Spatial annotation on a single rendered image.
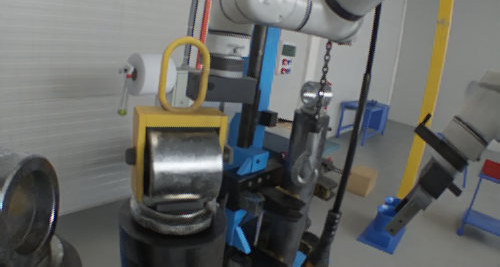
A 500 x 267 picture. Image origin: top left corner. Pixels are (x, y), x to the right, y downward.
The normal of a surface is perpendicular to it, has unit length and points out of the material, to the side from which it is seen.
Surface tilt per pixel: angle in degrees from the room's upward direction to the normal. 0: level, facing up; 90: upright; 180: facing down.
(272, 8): 98
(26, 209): 59
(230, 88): 90
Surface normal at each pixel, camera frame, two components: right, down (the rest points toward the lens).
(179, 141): 0.43, -0.52
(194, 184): 0.45, 0.42
